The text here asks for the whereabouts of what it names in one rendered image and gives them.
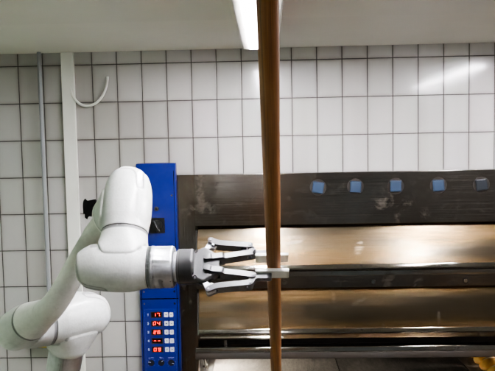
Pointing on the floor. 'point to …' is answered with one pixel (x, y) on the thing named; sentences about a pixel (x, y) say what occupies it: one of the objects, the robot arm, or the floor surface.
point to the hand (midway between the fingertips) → (272, 265)
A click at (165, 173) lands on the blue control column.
